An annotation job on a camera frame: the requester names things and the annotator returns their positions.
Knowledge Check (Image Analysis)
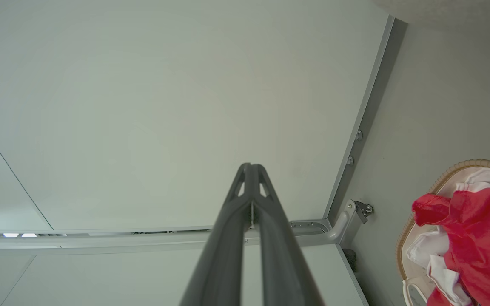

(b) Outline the white fabric basket liner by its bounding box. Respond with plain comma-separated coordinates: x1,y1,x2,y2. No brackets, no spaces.
406,167,490,306

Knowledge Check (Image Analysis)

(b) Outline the grey table leg with caster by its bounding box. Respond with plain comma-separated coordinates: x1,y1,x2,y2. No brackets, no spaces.
325,199,357,244

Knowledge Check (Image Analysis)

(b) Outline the grey metal partition post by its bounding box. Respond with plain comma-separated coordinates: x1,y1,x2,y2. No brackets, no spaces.
322,16,408,221

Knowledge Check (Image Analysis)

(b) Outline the small grey caster wheel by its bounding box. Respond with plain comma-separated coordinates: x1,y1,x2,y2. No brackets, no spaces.
354,201,374,224

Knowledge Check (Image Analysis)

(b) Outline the red garment with white lining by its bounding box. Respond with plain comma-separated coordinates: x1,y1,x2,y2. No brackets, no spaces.
426,254,475,306

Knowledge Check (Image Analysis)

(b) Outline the plain red garment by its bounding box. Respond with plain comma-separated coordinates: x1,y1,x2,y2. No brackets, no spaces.
412,188,490,306

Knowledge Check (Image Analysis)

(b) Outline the small black floor foot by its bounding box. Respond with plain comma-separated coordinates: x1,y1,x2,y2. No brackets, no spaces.
342,249,357,272

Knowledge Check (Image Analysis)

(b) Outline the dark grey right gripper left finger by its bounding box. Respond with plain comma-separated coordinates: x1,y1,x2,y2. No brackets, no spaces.
180,163,253,306

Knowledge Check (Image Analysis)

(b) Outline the grey metal partition floor rail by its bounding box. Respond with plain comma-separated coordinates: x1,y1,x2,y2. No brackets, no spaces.
0,219,341,256

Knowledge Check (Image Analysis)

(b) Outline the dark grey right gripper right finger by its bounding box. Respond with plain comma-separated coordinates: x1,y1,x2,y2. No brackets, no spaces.
252,164,325,306

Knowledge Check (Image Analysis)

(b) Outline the wicker rimmed white laundry basket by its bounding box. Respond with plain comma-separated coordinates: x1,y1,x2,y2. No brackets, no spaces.
395,159,490,306

